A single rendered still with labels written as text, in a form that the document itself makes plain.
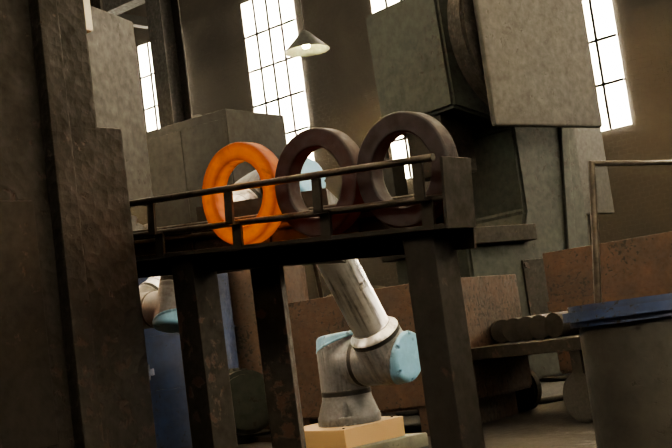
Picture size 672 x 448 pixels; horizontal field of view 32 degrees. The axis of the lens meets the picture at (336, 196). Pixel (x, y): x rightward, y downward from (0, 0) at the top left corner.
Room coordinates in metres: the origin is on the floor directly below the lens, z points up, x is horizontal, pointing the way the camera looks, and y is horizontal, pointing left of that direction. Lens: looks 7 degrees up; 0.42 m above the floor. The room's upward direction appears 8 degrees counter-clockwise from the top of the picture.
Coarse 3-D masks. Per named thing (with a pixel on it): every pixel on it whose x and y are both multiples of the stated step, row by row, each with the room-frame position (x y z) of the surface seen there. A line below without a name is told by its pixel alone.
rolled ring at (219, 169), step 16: (240, 144) 2.07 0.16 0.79; (256, 144) 2.07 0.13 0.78; (224, 160) 2.10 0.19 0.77; (240, 160) 2.09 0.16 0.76; (256, 160) 2.05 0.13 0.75; (272, 160) 2.05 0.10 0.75; (208, 176) 2.13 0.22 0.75; (224, 176) 2.13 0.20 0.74; (272, 176) 2.03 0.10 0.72; (272, 192) 2.03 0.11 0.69; (208, 208) 2.13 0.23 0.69; (272, 208) 2.04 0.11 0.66; (256, 224) 2.06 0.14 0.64; (272, 224) 2.05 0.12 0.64; (224, 240) 2.12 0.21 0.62; (256, 240) 2.07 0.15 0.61
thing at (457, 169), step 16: (448, 160) 1.78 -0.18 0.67; (464, 160) 1.81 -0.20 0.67; (448, 176) 1.78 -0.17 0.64; (464, 176) 1.81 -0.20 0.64; (448, 192) 1.78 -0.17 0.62; (464, 192) 1.81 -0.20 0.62; (448, 208) 1.77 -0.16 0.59; (464, 208) 1.81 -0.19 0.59; (448, 224) 1.77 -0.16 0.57; (464, 224) 1.80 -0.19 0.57
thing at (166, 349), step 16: (224, 288) 6.21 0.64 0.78; (224, 304) 6.19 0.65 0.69; (224, 320) 6.18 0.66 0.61; (160, 336) 6.02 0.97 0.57; (176, 336) 6.02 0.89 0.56; (160, 352) 6.02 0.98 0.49; (176, 352) 6.02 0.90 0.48; (160, 368) 6.03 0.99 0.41; (176, 368) 6.02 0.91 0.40; (160, 384) 6.03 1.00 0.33; (176, 384) 6.02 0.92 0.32; (160, 400) 6.03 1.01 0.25; (176, 400) 6.02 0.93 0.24; (160, 416) 6.03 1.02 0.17; (176, 416) 6.02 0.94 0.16; (160, 432) 6.04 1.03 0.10; (176, 432) 6.02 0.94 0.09
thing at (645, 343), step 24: (576, 312) 2.74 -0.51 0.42; (600, 312) 2.69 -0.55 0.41; (624, 312) 2.66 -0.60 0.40; (648, 312) 2.65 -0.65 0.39; (600, 336) 2.73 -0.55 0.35; (624, 336) 2.70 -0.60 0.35; (648, 336) 2.69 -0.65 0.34; (600, 360) 2.74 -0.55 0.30; (624, 360) 2.70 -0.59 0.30; (648, 360) 2.69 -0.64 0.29; (600, 384) 2.75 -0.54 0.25; (624, 384) 2.71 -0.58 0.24; (648, 384) 2.69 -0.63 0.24; (600, 408) 2.76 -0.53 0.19; (624, 408) 2.71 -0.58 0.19; (648, 408) 2.69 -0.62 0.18; (600, 432) 2.78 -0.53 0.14; (624, 432) 2.72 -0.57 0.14; (648, 432) 2.69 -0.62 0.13
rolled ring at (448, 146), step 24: (384, 120) 1.86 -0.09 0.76; (408, 120) 1.83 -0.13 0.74; (432, 120) 1.81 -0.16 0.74; (384, 144) 1.88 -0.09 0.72; (432, 144) 1.80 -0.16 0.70; (432, 168) 1.81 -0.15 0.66; (360, 192) 1.90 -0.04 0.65; (384, 192) 1.90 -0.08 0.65; (432, 192) 1.81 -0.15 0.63; (384, 216) 1.88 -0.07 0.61; (408, 216) 1.84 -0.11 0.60
